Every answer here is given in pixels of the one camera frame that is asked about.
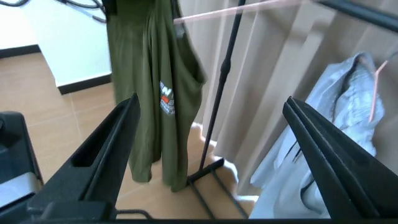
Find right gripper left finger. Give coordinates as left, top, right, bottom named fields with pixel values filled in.
left=27, top=92, right=141, bottom=220

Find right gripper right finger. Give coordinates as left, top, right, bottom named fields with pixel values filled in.
left=282, top=95, right=398, bottom=219

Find pale grey shorts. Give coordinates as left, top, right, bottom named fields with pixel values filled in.
left=248, top=52, right=386, bottom=219

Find green garment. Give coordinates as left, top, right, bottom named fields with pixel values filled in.
left=105, top=0, right=208, bottom=193

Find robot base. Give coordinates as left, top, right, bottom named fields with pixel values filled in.
left=0, top=110, right=44, bottom=218

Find black clothes rack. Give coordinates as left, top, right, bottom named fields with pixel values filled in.
left=186, top=0, right=398, bottom=219

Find beige curtain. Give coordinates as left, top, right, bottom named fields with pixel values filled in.
left=178, top=0, right=398, bottom=200

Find black cable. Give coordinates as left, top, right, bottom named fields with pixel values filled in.
left=115, top=208, right=154, bottom=220

